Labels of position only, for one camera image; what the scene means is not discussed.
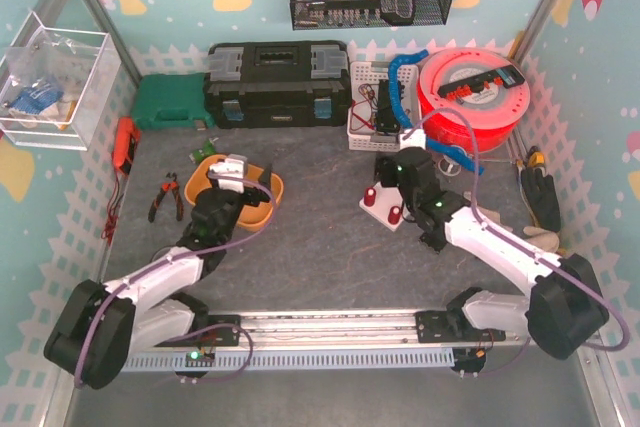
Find white peg board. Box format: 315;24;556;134
359;182;409;232

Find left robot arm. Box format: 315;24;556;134
43;155;284;389

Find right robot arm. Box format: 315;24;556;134
374;146;610;360

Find small red spring on peg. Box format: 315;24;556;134
388;206;403;225
363;187;377;207

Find yellow plastic tray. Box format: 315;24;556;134
184;154;284;232

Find black plate assembly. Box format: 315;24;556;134
374;80;400;135

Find green pipe fitting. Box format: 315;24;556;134
189;138;217;165

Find red filament spool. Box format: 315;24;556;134
416;47;531;153

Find black toolbox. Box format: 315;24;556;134
203;40;353;129

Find white perforated basket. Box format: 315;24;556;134
347;61;420;152

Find orange multimeter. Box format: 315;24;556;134
112;117;141;176

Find green tool case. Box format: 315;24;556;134
131;73;215;130

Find black rubber glove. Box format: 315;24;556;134
520;167;561;233

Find black power strip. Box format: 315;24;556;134
437;65;525;101

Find beige work glove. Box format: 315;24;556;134
478;207;560;253

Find clear acrylic box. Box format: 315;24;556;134
1;12;121;151

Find blue corrugated hose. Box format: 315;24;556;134
387;49;486;176

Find orange handled pliers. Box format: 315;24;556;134
147;171;186;224

